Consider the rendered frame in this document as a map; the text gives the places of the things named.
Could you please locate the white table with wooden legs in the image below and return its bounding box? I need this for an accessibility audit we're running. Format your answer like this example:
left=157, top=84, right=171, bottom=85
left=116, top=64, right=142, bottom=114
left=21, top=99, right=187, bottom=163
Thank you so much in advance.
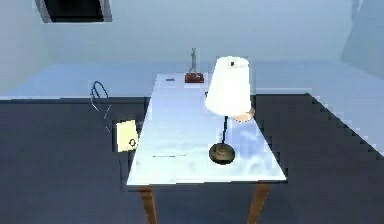
left=125, top=72, right=288, bottom=224

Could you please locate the grey statuette on red base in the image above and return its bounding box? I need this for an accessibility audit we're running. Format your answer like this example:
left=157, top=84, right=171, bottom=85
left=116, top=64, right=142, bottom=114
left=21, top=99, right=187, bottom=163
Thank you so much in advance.
left=184, top=47, right=205, bottom=84

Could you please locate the white shade table lamp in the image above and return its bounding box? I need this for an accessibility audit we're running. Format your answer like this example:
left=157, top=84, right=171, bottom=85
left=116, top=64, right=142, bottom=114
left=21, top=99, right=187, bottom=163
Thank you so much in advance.
left=204, top=55, right=253, bottom=166

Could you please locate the tan round dish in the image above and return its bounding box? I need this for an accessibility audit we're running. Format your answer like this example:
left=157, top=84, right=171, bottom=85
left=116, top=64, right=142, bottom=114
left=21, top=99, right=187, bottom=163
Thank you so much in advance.
left=232, top=107, right=256, bottom=123

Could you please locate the wire chair with yellow seat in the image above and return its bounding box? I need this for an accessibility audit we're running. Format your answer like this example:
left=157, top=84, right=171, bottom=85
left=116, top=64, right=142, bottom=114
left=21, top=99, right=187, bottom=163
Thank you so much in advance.
left=89, top=80, right=140, bottom=154

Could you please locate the dark window with grey frame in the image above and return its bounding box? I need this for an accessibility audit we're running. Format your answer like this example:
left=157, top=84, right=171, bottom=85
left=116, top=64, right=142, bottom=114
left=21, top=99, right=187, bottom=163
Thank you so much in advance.
left=35, top=0, right=113, bottom=24

